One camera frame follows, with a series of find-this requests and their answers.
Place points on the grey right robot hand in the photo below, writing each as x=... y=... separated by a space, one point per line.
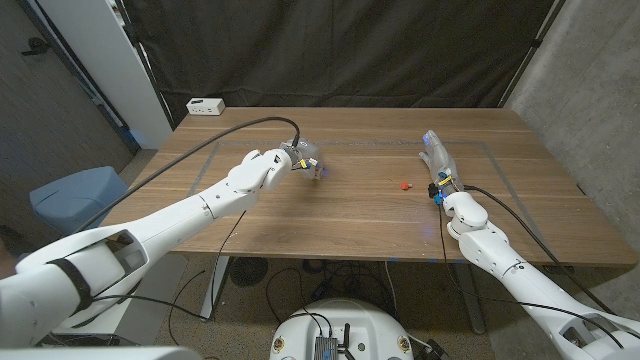
x=442 y=162

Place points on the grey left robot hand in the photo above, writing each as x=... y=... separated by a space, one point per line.
x=307 y=152

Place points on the red-headed wooden screw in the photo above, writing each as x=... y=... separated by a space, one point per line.
x=404 y=186

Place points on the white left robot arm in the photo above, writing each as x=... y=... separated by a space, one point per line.
x=200 y=210

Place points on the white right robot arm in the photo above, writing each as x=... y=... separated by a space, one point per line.
x=500 y=255

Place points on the white power strip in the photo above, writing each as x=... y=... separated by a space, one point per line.
x=205 y=106

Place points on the grey table leg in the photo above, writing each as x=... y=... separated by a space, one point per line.
x=470 y=300

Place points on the black backdrop stand pole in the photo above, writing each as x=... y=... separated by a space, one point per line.
x=150 y=75
x=534 y=44

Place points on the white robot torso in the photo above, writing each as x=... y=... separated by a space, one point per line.
x=360 y=325

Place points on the grey module on torso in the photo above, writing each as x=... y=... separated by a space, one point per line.
x=326 y=349

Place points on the white cabinet panel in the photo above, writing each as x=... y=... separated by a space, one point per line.
x=100 y=50

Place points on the blue padded stool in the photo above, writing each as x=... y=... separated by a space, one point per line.
x=75 y=200

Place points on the person's bare limb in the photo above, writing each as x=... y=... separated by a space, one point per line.
x=4 y=260

